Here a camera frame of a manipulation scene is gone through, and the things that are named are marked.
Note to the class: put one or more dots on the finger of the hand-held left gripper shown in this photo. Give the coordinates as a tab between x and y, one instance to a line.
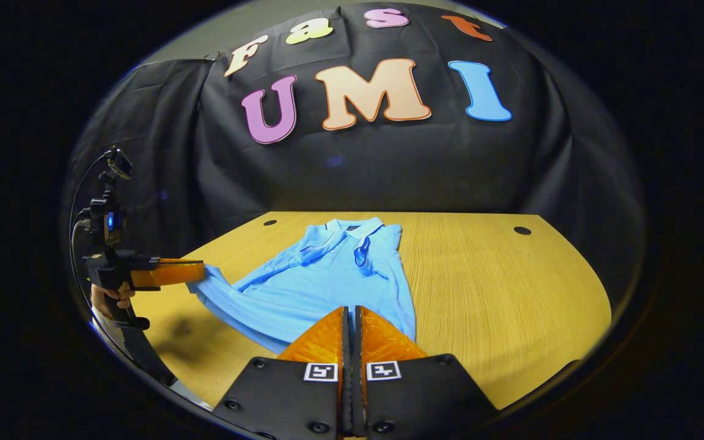
168	274

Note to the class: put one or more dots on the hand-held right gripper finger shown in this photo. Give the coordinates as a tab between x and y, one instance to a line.
358	397
346	397

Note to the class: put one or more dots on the light blue T-shirt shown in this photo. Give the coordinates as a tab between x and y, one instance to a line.
327	275

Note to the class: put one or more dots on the black backdrop cloth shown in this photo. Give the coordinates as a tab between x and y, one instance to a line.
388	171

